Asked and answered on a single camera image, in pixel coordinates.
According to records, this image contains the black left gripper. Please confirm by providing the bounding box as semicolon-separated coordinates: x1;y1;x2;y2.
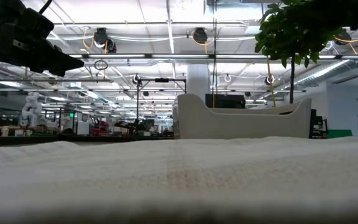
0;18;85;78

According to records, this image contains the green panel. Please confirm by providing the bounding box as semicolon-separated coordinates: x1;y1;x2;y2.
328;129;353;139

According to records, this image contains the red equipment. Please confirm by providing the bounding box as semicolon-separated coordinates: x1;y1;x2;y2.
90;119;112;136

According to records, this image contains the artificial plant in black pot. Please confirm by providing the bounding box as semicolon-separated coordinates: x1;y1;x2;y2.
254;0;354;139

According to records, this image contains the white robot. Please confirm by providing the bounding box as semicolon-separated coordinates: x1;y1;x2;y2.
19;91;44;127

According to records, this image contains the white plastic bin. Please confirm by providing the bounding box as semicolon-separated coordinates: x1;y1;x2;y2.
172;93;312;140

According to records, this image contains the black rig frame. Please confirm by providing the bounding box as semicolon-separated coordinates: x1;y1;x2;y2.
135;77;188;123

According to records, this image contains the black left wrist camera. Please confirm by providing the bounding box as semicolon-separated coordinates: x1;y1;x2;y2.
11;6;55;40

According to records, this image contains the black monitor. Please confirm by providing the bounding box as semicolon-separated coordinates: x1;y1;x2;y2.
205;93;247;109

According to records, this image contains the white checked dish towel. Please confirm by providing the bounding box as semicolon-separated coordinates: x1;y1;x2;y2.
0;135;358;224

